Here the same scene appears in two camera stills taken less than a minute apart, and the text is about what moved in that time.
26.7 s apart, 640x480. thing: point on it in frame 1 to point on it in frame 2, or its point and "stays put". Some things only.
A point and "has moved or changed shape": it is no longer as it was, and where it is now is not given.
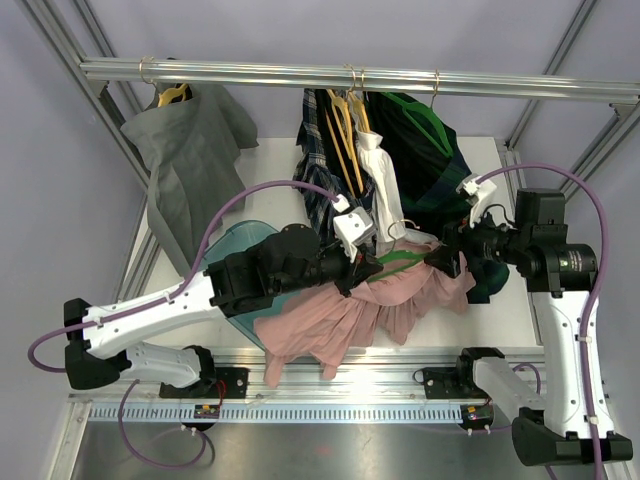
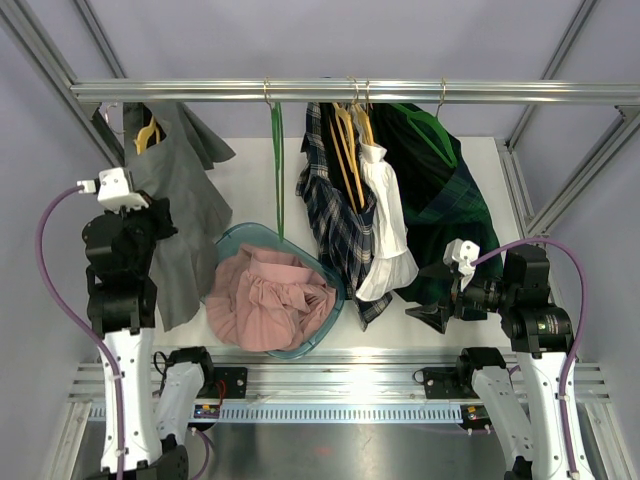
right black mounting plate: [450, 383] stays put
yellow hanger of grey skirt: [167, 96] to [143, 135]
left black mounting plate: [231, 383] stays put
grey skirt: [193, 144] has moved or changed shape
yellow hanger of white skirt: [360, 109] to [364, 120]
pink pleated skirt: [324, 326] has moved or changed shape
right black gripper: [458, 236] to [435, 315]
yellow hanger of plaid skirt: [338, 107] stays put
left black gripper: [365, 268] to [158, 211]
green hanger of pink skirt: [397, 255] to [277, 118]
